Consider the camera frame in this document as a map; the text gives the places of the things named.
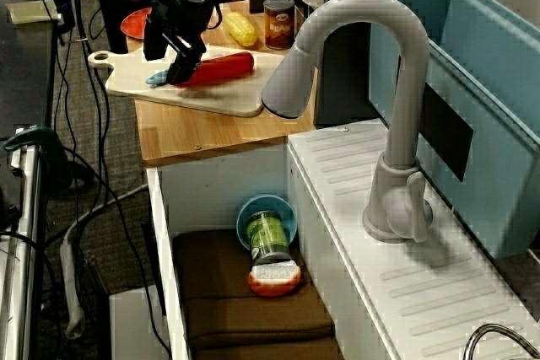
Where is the yellow toy corn cob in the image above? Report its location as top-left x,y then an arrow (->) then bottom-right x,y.
223,11 -> 258,47

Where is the brown folded cloth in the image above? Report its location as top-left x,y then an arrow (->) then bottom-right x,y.
172,228 -> 345,360

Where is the black upright post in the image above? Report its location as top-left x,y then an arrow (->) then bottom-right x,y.
314,0 -> 413,128

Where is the orange bean can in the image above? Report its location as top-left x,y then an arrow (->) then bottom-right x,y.
263,0 -> 295,50

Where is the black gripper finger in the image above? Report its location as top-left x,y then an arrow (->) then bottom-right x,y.
143,1 -> 170,62
165,46 -> 204,86

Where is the white toy sink unit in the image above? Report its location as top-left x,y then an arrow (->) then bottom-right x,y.
145,117 -> 540,360

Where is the white cabinet box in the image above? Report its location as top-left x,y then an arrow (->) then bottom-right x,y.
109,286 -> 170,360

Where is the light wooden cutting board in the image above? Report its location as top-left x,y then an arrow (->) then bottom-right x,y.
87,44 -> 292,118

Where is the pale yellow paper note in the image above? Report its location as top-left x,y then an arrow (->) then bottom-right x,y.
6,0 -> 60,24

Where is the chrome curved wire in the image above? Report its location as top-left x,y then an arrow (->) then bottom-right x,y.
463,322 -> 540,360

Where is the blue bowl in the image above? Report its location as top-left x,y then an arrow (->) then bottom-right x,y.
235,193 -> 299,250

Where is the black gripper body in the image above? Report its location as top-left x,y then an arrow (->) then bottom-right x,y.
149,0 -> 216,56

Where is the grey toy faucet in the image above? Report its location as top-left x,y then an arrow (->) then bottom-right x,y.
260,0 -> 435,244

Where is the green clamp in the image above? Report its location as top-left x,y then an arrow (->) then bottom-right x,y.
3,123 -> 75,192

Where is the black cable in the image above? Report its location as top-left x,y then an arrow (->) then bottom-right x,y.
62,144 -> 174,360
62,0 -> 111,192

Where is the red plate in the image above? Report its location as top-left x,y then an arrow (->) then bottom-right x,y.
120,7 -> 154,40

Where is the blue-handled toy knife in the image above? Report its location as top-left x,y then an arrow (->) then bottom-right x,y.
145,68 -> 172,88

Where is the silver aluminium frame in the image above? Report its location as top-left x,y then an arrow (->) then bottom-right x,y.
0,126 -> 47,360

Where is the white power strip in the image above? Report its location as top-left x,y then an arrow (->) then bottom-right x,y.
58,237 -> 85,340

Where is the green labelled can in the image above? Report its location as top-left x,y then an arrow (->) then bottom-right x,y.
246,210 -> 292,264

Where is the dark desk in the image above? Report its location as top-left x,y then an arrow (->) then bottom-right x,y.
0,0 -> 60,140

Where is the red toy sausage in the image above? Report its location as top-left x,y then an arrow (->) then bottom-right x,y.
175,51 -> 256,89

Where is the teal plastic bin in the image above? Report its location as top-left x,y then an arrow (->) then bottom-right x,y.
363,0 -> 540,260

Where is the wooden countertop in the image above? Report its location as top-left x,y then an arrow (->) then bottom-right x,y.
133,0 -> 320,167

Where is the grey cable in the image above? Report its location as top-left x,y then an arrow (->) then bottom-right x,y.
62,182 -> 149,247

